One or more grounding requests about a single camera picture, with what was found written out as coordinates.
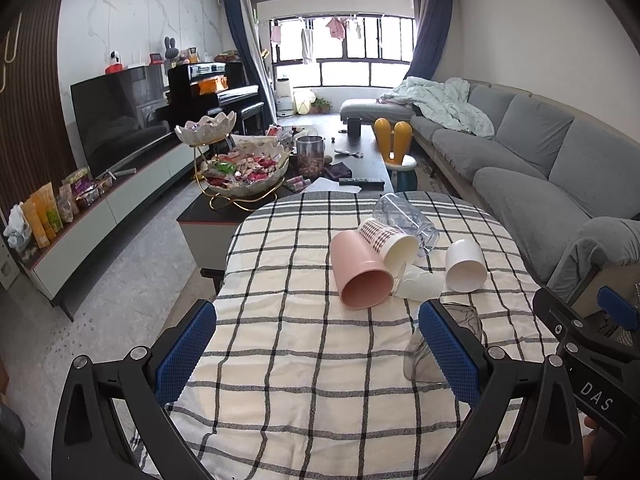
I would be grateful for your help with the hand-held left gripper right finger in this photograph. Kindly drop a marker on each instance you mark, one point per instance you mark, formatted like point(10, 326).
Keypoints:
point(450, 355)

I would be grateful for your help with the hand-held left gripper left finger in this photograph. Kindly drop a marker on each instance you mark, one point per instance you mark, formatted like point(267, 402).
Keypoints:
point(186, 355)

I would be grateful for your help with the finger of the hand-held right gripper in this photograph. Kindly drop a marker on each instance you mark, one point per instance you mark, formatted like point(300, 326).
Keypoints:
point(617, 302)
point(562, 317)

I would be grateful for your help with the clear grey cup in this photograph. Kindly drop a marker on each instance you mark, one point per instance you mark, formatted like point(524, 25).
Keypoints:
point(421, 362)

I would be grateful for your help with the small white paper cup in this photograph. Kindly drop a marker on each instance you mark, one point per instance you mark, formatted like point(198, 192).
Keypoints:
point(421, 285)

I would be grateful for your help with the pink cup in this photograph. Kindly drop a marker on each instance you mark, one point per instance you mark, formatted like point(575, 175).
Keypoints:
point(356, 270)

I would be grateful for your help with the red checked cup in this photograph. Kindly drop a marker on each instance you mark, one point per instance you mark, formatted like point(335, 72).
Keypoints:
point(380, 236)

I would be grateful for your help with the clear plastic measuring cup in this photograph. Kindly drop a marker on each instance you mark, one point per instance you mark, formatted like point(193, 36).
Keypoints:
point(400, 215)

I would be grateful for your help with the person's right hand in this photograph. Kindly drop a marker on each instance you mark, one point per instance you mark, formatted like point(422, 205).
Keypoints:
point(591, 440)

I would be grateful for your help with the black checked white tablecloth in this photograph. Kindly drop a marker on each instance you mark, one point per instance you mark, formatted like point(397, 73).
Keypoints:
point(300, 320)

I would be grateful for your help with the white television cabinet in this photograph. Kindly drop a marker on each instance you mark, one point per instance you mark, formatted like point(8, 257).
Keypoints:
point(127, 195)

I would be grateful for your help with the grey sofa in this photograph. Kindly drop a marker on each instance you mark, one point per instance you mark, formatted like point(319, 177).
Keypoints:
point(525, 135)

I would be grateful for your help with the two-tier white snack bowl stand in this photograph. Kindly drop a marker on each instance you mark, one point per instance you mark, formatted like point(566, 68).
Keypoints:
point(240, 172)

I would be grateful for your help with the silver remote control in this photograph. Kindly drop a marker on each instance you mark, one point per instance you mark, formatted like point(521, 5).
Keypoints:
point(116, 173)

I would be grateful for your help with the black remote control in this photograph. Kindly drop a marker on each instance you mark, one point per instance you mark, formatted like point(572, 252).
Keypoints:
point(361, 181)

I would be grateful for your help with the purple snack packet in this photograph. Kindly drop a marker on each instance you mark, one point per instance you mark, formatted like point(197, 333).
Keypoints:
point(85, 187)

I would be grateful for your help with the orange snack packet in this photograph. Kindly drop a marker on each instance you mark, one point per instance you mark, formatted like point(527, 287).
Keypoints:
point(42, 212)

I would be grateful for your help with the white paper sheet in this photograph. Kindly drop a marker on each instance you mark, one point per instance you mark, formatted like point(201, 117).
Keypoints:
point(330, 187)

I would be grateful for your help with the dark coffee table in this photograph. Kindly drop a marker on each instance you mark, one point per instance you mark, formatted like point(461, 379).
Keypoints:
point(362, 162)

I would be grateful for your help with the white plastic bag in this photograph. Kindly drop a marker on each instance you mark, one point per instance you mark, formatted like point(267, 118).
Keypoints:
point(17, 225)

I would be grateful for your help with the yellow rabbit-ear stool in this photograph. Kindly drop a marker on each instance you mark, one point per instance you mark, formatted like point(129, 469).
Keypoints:
point(397, 145)

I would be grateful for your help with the dark cloth pouch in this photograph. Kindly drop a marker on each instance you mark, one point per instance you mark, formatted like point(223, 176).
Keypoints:
point(337, 169)

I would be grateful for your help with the clear jar of nuts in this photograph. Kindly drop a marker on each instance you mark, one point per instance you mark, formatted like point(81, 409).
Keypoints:
point(310, 157)

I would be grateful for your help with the black piano bench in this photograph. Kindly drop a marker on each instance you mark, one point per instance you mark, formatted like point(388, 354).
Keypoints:
point(250, 117)

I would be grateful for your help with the black mug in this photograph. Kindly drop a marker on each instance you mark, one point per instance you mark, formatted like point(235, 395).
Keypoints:
point(354, 127)

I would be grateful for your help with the pale green blanket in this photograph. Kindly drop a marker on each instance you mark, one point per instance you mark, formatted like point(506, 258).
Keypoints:
point(442, 101)

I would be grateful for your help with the black television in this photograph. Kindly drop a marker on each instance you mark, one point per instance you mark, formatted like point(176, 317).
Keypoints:
point(115, 115)

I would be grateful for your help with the black upright piano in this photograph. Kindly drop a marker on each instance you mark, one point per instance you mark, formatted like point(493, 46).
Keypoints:
point(200, 91)

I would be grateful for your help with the white air purifier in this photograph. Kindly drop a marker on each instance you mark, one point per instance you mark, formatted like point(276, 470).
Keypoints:
point(284, 96)

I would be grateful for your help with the potted plant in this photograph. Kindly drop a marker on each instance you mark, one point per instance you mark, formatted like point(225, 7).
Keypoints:
point(321, 106)

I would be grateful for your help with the grey rabbit figure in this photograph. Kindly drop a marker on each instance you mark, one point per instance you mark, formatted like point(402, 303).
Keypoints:
point(171, 50)

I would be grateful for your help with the blue curtain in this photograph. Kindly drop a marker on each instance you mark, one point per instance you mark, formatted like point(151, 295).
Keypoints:
point(430, 30)
point(240, 35)

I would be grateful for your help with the white hanging garment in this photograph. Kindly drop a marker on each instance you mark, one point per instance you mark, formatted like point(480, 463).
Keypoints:
point(306, 46)

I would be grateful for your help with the pink hanging garment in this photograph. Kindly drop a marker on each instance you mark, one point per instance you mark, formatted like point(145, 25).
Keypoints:
point(336, 27)

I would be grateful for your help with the white security camera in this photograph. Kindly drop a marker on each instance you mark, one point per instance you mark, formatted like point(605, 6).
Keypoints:
point(115, 60)

